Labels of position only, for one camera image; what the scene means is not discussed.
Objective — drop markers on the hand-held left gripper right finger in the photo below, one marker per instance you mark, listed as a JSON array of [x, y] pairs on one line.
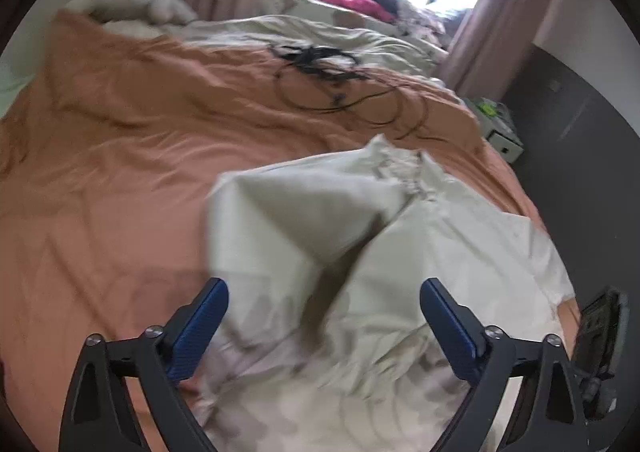
[[450, 332]]

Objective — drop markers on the white lace-trimmed garment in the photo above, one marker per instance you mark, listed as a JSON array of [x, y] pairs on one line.
[[310, 212]]

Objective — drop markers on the white storage box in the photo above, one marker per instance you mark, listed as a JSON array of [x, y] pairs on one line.
[[505, 136]]

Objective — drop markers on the cream duvet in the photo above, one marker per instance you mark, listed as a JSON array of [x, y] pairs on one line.
[[240, 34]]

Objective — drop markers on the orange blanket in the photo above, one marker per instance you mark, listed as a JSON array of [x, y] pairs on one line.
[[125, 156]]

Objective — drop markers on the green item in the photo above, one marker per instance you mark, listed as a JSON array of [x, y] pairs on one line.
[[485, 107]]

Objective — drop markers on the floral printed bedding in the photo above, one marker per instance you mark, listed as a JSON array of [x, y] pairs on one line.
[[300, 6]]

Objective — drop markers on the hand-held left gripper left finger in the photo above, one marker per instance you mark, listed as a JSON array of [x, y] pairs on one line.
[[200, 327]]

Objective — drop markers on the pink plush toy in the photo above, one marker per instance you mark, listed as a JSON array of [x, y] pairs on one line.
[[350, 1]]

